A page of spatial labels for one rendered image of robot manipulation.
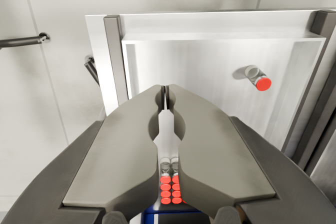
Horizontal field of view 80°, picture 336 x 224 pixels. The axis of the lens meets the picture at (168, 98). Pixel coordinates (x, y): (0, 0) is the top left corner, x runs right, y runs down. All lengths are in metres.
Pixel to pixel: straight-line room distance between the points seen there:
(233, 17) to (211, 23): 0.03
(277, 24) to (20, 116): 1.65
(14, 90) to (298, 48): 1.56
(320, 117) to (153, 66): 0.30
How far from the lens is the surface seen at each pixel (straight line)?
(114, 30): 0.28
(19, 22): 1.42
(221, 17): 0.30
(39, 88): 1.55
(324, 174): 0.60
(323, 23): 0.35
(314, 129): 0.45
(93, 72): 1.24
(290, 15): 0.34
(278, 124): 0.42
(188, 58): 0.31
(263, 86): 0.31
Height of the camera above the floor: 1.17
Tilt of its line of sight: 58 degrees down
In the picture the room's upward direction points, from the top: 176 degrees clockwise
